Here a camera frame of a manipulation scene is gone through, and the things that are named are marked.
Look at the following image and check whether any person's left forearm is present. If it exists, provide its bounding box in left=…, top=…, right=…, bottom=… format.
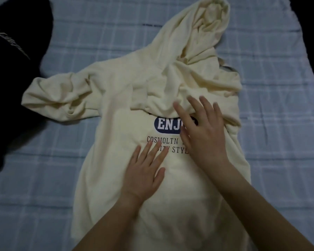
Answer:
left=73, top=193, right=147, bottom=251

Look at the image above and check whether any cream printed hoodie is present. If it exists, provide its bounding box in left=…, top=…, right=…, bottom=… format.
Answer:
left=21, top=0, right=252, bottom=251

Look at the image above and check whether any person's left hand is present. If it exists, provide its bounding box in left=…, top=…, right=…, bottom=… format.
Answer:
left=120, top=139, right=170, bottom=205

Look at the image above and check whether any black hoodie with white lettering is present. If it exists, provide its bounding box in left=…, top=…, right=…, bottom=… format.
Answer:
left=0, top=0, right=55, bottom=175

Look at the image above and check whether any bed with blue plaid sheet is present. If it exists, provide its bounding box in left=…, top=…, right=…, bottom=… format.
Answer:
left=0, top=0, right=314, bottom=251

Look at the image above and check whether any person's right hand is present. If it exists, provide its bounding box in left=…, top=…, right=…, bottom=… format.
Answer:
left=172, top=95, right=231, bottom=171

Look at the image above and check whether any person's right forearm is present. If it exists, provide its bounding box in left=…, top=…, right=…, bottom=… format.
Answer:
left=207, top=159, right=314, bottom=251

